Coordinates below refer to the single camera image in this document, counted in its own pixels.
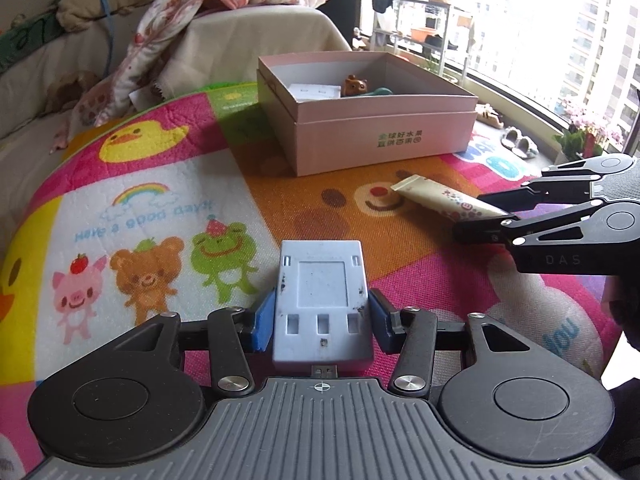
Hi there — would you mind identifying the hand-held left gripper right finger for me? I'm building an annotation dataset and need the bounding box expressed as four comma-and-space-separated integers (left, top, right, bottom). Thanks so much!
367, 290, 546, 397

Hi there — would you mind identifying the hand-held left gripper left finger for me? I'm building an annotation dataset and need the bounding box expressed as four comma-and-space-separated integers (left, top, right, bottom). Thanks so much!
107, 289, 277, 396

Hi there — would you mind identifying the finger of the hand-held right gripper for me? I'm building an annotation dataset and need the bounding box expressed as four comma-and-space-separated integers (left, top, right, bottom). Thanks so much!
477, 157, 608, 216
452, 200, 608, 248

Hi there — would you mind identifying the cream hand cream tube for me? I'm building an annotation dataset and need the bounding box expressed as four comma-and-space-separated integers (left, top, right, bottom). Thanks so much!
390, 174, 508, 223

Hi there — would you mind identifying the white plug-in charger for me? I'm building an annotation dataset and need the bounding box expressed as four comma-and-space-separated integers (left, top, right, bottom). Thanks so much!
272, 240, 375, 378

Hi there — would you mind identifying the pink cardboard box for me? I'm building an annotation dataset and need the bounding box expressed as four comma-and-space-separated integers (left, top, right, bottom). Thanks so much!
256, 51, 479, 177

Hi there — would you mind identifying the brown animal figurine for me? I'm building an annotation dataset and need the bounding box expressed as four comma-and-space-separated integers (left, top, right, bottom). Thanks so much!
342, 74, 373, 98

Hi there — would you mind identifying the wooden toy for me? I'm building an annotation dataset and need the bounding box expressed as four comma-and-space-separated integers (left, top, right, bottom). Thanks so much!
475, 104, 506, 128

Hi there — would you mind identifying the pink flowering pot plant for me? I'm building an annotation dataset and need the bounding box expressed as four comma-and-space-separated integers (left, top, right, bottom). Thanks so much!
552, 100, 626, 161

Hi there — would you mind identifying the colourful cartoon play mat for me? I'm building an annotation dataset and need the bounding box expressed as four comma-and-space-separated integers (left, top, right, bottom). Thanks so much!
0, 80, 623, 480

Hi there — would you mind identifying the balcony shelf rack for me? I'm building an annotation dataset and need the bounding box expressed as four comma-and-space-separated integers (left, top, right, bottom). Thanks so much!
372, 0, 476, 71

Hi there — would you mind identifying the small white box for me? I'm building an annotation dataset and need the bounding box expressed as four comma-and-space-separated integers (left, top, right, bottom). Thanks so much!
289, 82, 343, 102

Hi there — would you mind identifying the beige covered sofa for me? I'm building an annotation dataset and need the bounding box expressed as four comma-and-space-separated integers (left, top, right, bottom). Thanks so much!
0, 0, 353, 186

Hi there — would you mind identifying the floral pink blanket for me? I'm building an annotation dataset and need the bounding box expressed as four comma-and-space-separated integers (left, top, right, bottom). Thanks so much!
47, 0, 328, 153

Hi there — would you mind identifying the green cushion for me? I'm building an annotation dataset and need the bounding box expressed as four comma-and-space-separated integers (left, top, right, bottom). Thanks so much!
0, 10, 68, 73

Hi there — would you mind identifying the beige pillow with blue strap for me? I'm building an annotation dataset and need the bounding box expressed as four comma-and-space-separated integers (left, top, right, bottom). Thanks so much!
57, 0, 166, 31

